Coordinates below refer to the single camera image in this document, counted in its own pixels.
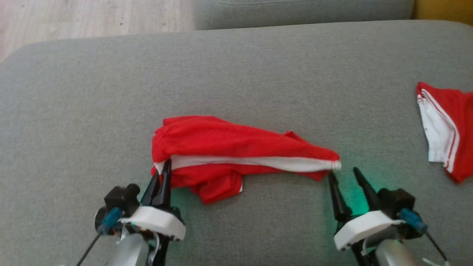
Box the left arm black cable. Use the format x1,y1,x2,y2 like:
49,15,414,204
75,207,123,266

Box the grey sofa back cushion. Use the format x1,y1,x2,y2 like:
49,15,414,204
193,0,416,31

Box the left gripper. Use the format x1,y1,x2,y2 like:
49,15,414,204
120,158,187,266

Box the yellow sofa section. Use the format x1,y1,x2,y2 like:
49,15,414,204
413,0,473,25

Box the red white-striped shorts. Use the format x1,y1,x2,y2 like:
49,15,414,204
150,115,342,205

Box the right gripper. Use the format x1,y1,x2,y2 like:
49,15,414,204
327,167,406,266

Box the red basketball jersey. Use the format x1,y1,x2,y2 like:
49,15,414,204
416,81,473,184

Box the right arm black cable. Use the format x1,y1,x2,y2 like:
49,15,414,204
400,208,450,266

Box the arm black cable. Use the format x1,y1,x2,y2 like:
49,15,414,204
400,208,450,266
75,207,123,266

